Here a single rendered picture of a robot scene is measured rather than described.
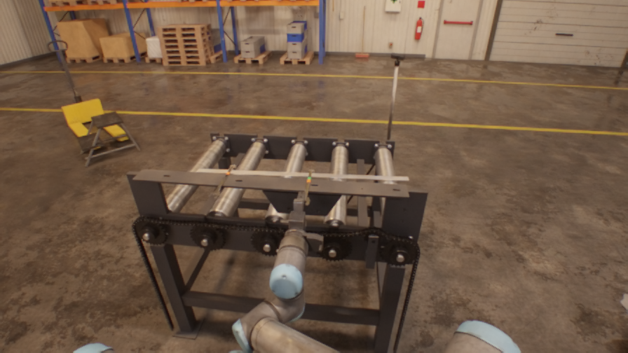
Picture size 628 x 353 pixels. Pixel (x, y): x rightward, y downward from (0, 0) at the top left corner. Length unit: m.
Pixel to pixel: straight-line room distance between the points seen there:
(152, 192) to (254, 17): 9.25
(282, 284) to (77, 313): 2.04
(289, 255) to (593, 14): 11.70
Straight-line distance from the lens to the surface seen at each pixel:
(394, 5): 10.05
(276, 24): 10.42
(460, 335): 0.68
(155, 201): 1.66
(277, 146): 2.35
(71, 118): 6.07
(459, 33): 10.62
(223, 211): 1.66
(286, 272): 0.91
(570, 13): 11.82
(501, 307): 2.65
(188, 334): 2.35
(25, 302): 3.09
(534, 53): 11.57
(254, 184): 1.35
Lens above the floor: 1.90
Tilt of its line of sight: 29 degrees down
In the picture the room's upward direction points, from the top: straight up
